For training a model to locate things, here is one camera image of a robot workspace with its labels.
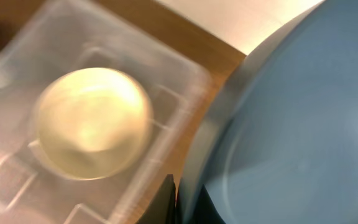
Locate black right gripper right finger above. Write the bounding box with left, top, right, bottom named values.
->
left=191, top=186, right=225, bottom=224

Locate cream bowl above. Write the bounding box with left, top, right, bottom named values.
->
left=29, top=67, right=154, bottom=180

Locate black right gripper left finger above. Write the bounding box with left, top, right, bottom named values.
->
left=136, top=174, right=176, bottom=224

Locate blue bowl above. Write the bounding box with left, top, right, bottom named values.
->
left=177, top=0, right=358, bottom=223

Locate clear plastic storage bin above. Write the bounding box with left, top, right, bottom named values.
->
left=0, top=1, right=209, bottom=223

